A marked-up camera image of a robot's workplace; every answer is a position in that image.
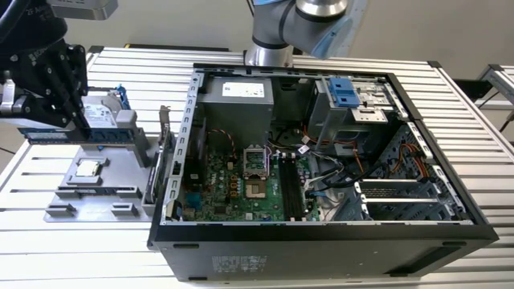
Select graphics card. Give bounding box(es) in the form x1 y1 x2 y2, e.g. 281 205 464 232
142 105 177 205

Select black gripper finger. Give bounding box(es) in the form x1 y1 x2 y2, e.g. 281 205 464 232
65 45 88 100
60 93 92 143

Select green motherboard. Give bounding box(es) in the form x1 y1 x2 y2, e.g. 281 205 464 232
178 150 324 223

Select black camera cable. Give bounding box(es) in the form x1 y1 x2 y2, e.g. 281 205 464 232
0 0 52 43

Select metal slat side table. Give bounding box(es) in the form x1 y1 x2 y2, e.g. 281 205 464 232
475 63 514 109

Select metal socket cover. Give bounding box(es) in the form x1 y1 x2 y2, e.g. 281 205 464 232
242 143 269 179

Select blue drive bay latch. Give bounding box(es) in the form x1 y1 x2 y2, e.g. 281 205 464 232
327 77 361 108

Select black open PC case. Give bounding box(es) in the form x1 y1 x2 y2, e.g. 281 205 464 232
145 62 500 282

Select grey parts rack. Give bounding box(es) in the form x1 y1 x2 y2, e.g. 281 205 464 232
41 110 177 224

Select orange yellow power wires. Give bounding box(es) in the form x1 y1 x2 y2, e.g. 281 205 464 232
391 143 429 184

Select hard disk in blue carrier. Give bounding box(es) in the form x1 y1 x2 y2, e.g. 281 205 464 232
81 83 132 130

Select grey metal disk bay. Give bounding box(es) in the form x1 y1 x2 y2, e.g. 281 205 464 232
355 178 460 220

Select orange black twisted wire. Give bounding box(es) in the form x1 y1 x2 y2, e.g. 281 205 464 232
205 128 238 160

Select metal drive cage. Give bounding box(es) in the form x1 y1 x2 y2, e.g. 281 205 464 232
307 76 405 153

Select silver CPU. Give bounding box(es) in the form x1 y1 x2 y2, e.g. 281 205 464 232
76 161 100 178

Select blue RAM stick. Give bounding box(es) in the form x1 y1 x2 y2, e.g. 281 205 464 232
15 126 141 144

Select CPU socket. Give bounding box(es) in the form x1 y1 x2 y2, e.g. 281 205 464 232
244 179 269 199

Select grey power supply unit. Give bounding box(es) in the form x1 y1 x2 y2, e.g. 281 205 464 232
198 76 274 144

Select black cable bundle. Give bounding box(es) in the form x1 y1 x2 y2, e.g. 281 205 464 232
312 156 388 193

